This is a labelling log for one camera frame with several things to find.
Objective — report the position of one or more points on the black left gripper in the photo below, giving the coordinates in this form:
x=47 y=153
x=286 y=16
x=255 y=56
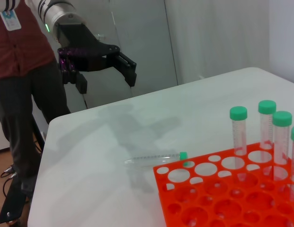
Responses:
x=82 y=37

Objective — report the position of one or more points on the orange plastic test tube rack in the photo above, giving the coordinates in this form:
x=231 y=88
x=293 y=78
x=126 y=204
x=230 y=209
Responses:
x=232 y=203

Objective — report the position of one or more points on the person in red shirt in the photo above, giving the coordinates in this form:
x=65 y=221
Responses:
x=19 y=47

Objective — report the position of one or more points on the white blue name badge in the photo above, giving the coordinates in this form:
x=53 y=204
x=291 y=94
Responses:
x=10 y=21

